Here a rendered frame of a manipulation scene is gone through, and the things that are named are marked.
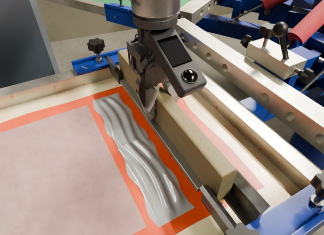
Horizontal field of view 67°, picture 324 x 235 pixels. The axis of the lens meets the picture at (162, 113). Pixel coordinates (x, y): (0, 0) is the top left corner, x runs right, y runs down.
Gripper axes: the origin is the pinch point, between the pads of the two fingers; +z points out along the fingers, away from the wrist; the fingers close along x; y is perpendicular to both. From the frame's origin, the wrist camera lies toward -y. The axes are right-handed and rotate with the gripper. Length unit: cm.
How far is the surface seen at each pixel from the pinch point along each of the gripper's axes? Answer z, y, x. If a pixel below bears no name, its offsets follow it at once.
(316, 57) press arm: -2.9, -3.1, -42.7
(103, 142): 5.4, 3.2, 12.5
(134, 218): 5.4, -14.9, 13.3
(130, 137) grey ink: 4.9, 1.2, 6.9
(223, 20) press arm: 8, 47, -56
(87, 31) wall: 95, 262, -39
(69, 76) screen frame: 2.0, 25.9, 13.4
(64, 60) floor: 101, 218, 0
